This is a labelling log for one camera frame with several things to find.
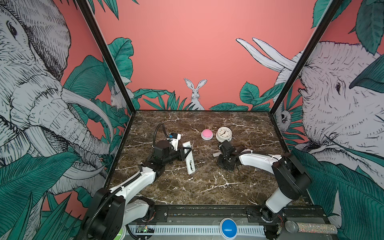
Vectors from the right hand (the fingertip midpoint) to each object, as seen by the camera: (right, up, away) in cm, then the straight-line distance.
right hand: (216, 163), depth 90 cm
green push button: (-47, -26, -23) cm, 58 cm away
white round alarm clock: (+7, +18, +11) cm, 22 cm away
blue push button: (+3, -25, -21) cm, 33 cm away
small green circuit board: (-37, -26, -20) cm, 50 cm away
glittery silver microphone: (+32, -23, -23) cm, 46 cm away
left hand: (-15, +12, -10) cm, 22 cm away
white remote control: (-16, +6, -10) cm, 20 cm away
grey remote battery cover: (0, +5, +5) cm, 7 cm away
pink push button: (-5, +17, +14) cm, 23 cm away
